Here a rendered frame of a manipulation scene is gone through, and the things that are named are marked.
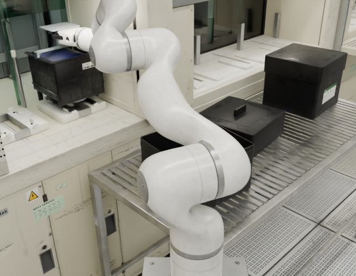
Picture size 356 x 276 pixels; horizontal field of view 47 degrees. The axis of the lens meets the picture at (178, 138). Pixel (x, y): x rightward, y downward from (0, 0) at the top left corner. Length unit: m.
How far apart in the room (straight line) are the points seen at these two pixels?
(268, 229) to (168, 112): 1.68
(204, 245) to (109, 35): 0.53
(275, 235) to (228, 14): 1.34
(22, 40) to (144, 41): 1.35
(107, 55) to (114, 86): 0.77
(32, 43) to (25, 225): 1.12
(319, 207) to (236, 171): 1.92
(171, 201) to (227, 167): 0.13
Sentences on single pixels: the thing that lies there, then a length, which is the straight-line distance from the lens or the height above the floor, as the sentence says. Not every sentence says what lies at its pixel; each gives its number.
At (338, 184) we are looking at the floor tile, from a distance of 2.96.
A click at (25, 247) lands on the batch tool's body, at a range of 1.59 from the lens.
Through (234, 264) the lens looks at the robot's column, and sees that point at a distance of 1.16.
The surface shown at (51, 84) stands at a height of 1.03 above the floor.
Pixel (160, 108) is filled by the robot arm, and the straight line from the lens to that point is 0.88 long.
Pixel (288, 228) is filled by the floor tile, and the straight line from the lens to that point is 2.50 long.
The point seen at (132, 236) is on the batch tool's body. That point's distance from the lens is 1.91.
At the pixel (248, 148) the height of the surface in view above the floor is 0.93.
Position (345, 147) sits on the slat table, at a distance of 1.79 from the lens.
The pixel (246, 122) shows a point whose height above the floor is 0.86.
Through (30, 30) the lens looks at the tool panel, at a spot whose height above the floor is 1.08.
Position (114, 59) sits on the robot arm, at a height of 1.29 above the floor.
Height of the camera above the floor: 1.58
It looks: 28 degrees down
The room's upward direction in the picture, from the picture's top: 1 degrees counter-clockwise
